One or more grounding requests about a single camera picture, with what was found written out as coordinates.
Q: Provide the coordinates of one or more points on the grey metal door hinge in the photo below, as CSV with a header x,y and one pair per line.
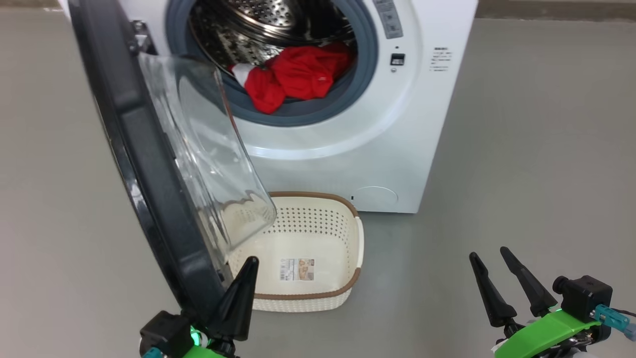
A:
x,y
140,37

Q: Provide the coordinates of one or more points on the white front-load washing machine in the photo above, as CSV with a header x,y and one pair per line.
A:
x,y
348,149

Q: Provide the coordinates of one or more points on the plain red garment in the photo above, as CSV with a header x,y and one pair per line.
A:
x,y
308,69

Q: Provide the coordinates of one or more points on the cream perforated basket brown rim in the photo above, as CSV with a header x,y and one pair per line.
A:
x,y
323,238

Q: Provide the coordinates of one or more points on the black door latch socket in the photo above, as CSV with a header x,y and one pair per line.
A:
x,y
397,59

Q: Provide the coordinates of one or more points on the grey rectangular warning sticker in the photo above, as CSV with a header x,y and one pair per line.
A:
x,y
388,20

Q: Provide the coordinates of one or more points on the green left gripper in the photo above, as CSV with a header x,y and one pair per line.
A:
x,y
208,350

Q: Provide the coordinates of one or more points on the black round glass washer door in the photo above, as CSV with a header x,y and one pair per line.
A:
x,y
149,164

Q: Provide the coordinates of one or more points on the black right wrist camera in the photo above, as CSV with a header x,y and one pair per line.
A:
x,y
586,296

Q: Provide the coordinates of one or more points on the grey rubber door gasket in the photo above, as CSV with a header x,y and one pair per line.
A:
x,y
298,114

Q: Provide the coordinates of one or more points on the printed label sticker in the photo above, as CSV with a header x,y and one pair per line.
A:
x,y
297,269

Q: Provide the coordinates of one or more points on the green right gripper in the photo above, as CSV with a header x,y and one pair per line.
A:
x,y
536,335

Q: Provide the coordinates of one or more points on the round drain filter cover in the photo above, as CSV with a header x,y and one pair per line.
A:
x,y
375,197

